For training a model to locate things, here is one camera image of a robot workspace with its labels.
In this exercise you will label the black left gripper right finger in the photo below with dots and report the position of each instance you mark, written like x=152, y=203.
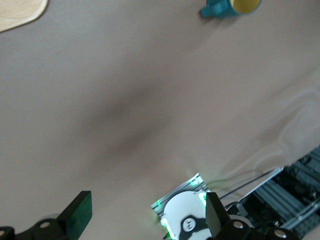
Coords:
x=216, y=217

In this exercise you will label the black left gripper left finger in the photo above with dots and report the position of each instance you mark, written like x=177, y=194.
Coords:
x=77, y=215

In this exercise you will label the teal mug with yellow inside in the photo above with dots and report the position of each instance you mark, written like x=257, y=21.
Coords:
x=220, y=10

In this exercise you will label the wooden cup rack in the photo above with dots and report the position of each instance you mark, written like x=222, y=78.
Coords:
x=17, y=12

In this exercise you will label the brown table cloth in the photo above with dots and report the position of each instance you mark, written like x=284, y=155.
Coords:
x=150, y=100

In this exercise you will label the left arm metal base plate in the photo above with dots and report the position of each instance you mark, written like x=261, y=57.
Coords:
x=175, y=195

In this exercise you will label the aluminium extrusion frame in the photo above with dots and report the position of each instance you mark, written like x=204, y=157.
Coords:
x=287, y=200

